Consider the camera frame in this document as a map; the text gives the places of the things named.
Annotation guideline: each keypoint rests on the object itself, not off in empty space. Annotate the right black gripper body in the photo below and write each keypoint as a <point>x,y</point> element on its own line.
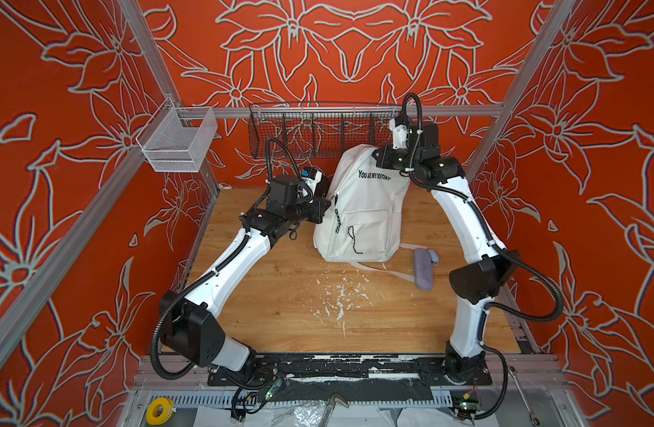
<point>409,158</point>

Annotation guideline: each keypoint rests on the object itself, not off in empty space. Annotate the small green circuit board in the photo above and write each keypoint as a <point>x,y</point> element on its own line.
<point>466,410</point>

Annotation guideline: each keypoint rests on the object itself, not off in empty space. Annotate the yellow tape roll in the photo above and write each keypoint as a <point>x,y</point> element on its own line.
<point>160,411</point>

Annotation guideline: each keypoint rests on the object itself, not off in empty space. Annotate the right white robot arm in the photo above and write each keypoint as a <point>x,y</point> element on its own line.
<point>489,266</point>

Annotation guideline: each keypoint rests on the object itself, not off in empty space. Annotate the white wire mesh basket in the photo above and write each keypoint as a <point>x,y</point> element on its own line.
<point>177,139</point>

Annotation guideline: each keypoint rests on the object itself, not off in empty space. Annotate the steel wrench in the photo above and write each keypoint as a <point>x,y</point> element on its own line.
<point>535,421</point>

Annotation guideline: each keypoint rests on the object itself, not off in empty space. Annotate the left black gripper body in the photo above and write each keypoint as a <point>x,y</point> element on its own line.
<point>302,211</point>

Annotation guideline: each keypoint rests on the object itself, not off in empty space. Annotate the purple glasses case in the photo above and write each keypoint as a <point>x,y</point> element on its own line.
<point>425,261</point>

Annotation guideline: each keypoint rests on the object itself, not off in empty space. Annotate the black wire wall basket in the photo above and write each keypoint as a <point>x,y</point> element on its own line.
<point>321,131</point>

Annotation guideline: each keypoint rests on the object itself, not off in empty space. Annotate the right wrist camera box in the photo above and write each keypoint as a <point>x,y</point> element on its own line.
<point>399,128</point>

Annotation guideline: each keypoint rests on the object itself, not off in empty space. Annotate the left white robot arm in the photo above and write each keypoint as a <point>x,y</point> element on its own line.
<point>187,334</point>

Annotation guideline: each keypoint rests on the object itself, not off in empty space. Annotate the black plastic case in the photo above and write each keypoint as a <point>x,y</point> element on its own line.
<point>319,186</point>

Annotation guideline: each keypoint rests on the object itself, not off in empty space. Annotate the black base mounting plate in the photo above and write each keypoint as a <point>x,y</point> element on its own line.
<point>349,366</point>

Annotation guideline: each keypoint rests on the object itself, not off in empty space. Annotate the white student backpack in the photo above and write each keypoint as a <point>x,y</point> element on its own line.
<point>364,221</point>

